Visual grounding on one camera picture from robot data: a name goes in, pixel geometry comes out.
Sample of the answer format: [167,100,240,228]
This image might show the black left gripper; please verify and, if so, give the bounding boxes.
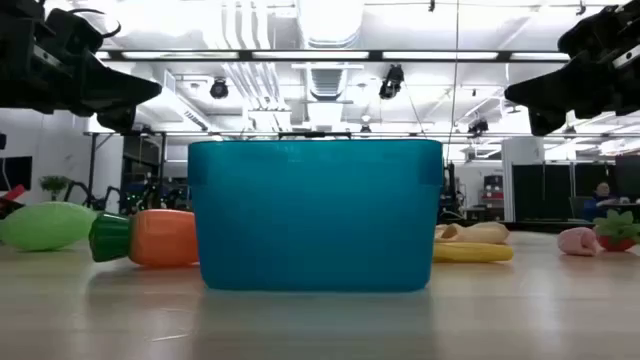
[0,0,163,134]

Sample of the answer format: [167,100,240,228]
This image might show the leafy background room plant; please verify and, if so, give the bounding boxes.
[38,174,71,203]

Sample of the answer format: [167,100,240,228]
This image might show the green toy lime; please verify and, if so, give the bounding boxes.
[0,201,99,252]

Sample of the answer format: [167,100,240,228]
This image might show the red background object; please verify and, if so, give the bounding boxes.
[0,183,26,220]

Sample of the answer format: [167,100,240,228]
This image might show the storage shelf with boxes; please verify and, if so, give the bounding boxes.
[482,173,505,221]

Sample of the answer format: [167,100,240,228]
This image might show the person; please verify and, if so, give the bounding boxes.
[582,181,624,222]

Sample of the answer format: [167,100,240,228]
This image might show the black aluminium table frame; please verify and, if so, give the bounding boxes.
[502,219,596,234]

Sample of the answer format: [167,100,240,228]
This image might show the yellow-orange cloth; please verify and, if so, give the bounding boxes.
[433,221,511,246]

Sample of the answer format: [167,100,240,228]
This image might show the yellow plastic toy fruit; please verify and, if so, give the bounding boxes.
[432,242,515,264]

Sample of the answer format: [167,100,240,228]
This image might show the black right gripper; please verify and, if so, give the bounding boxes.
[503,0,640,137]

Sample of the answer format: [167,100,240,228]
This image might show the black partition screen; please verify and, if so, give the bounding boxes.
[512,162,616,222]

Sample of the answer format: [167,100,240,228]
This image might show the black overhead crossbar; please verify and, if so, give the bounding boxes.
[94,48,571,63]

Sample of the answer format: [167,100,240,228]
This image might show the red toy strawberry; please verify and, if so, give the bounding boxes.
[593,209,640,253]

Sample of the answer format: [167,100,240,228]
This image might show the black background frame rail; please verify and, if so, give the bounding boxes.
[83,129,640,140]

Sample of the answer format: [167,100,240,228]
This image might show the black wall monitor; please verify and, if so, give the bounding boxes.
[0,155,33,192]

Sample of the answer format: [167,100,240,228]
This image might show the blue plastic tupperware container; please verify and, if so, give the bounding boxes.
[187,138,445,293]

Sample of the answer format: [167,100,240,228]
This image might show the pink toy food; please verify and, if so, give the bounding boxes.
[557,226,600,257]

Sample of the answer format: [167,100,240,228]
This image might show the orange toy carrot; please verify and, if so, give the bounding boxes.
[88,208,200,268]

